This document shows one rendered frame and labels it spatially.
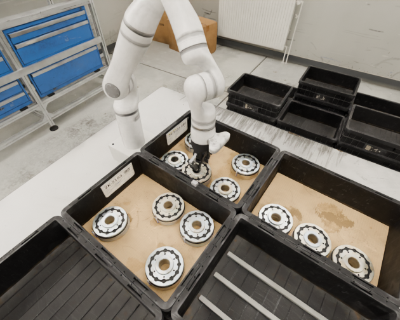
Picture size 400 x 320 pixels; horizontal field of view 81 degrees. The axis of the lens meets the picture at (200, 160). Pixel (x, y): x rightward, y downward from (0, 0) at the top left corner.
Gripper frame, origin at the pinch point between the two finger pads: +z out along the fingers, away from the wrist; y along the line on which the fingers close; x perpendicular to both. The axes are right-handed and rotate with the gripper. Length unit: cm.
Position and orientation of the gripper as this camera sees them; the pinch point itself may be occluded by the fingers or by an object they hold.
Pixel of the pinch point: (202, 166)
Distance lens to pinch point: 82.9
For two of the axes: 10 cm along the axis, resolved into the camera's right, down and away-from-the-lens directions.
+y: -5.8, 6.0, -5.5
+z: -0.1, 6.7, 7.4
